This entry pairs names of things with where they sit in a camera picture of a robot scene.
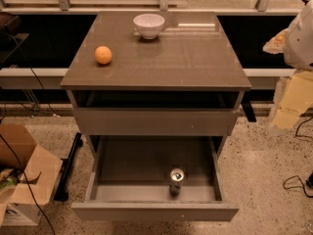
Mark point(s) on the grey drawer cabinet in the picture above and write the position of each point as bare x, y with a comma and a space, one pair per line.
190, 66

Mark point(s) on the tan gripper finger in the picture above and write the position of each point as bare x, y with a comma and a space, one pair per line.
276, 44

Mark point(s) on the black bar on floor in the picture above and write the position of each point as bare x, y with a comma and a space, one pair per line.
61, 192

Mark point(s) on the white ceramic bowl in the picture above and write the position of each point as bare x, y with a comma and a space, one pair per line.
149, 26

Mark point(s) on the black stand leg right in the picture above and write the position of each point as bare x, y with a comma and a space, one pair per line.
248, 109

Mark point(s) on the closed grey top drawer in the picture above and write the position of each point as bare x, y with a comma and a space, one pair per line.
154, 123

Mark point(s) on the orange fruit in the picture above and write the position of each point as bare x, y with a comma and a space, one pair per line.
103, 55

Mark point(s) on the silver redbull can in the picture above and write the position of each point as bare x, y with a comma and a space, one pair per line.
177, 176

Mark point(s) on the open grey middle drawer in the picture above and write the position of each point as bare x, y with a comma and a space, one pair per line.
130, 181

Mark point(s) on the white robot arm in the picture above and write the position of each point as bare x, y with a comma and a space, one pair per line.
295, 43

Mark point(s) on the brown cardboard box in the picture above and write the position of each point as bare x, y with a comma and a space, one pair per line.
28, 176

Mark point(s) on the dark object far left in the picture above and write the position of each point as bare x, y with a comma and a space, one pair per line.
9, 27

